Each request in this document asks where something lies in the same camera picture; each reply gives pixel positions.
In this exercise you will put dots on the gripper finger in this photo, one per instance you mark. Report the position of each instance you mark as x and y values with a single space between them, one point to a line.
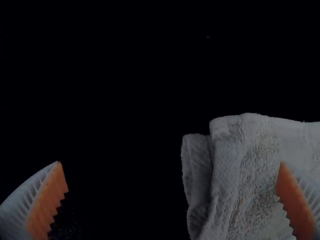
30 207
300 212

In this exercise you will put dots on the pale towel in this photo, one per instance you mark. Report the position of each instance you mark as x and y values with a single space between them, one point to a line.
237 175

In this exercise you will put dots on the black mat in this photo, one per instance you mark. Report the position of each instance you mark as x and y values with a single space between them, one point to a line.
112 87

